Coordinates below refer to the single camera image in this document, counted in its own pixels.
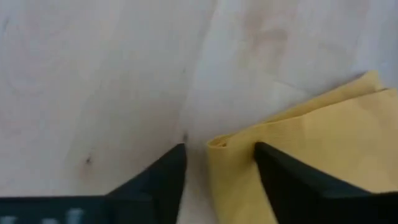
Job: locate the yellow napkin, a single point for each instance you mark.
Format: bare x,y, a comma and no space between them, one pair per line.
326,130

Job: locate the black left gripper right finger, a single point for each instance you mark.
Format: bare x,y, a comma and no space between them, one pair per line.
298,193

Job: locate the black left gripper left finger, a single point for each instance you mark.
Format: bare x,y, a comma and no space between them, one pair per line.
155,193

